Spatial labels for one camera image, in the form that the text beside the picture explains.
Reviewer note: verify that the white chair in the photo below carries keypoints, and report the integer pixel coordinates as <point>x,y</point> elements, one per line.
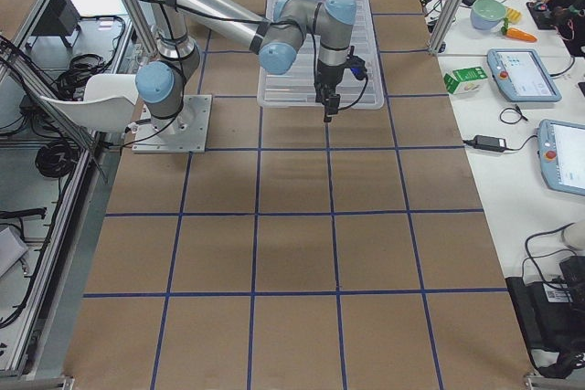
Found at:
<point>107,106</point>

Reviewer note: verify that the yellow toy corn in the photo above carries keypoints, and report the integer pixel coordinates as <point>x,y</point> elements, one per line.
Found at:
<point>512,16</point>

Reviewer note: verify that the green white carton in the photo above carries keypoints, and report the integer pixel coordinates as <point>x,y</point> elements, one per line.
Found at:
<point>467,80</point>

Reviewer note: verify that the blue teach pendant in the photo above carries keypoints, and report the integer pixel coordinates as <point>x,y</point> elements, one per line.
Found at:
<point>521,76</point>
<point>561,155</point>

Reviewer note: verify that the black power adapter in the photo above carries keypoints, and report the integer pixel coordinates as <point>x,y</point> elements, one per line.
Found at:
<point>489,143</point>

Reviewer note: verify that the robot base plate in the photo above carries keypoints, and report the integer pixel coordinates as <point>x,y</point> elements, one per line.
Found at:
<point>187,133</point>

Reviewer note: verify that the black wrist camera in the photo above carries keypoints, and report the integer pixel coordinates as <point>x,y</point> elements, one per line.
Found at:
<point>357,66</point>

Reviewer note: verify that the toy carrot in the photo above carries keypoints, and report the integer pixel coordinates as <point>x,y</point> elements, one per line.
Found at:
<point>516,34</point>

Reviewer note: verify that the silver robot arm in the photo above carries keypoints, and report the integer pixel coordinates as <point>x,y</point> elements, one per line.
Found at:
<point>276,41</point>

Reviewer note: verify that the green bowl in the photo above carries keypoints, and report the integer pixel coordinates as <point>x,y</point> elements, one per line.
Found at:
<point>487,14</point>

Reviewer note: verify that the clear plastic box lid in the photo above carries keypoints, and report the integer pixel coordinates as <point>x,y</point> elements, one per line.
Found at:
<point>335,30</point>

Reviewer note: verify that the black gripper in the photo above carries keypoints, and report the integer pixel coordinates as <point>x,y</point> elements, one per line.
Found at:
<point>327,75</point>

